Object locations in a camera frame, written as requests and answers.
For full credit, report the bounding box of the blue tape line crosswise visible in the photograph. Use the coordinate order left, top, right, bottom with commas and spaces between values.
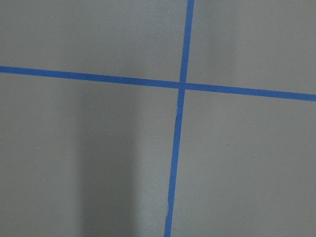
0, 66, 316, 102

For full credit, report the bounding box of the blue tape line lengthwise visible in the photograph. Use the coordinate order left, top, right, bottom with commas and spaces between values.
163, 0, 195, 237

